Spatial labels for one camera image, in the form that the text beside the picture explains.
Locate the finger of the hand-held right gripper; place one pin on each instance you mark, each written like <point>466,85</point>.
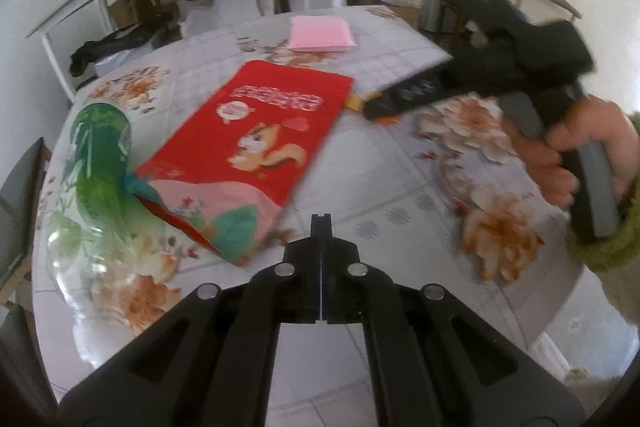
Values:
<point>405,94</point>

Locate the black cloth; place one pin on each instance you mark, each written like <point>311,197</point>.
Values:
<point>110,47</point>

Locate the person's right hand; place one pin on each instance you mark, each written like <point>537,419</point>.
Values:
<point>600,122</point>

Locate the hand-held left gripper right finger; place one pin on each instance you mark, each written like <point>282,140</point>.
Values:
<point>330,267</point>

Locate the green labelled plastic bottle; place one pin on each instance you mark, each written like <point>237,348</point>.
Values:
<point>100,157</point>

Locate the cardboard box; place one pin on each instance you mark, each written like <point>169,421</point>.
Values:
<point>127,9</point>

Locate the floral tablecloth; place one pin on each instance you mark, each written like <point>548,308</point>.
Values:
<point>380,187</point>

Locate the grey cylindrical bin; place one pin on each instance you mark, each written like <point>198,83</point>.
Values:
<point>440,7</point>

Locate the white pillow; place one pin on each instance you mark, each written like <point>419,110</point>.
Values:
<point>220,7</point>

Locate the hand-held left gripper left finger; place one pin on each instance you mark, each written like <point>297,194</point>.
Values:
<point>312,267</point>

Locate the person's right forearm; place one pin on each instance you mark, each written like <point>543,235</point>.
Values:
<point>615,252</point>

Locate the red snack bag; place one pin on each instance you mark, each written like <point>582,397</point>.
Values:
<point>260,122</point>

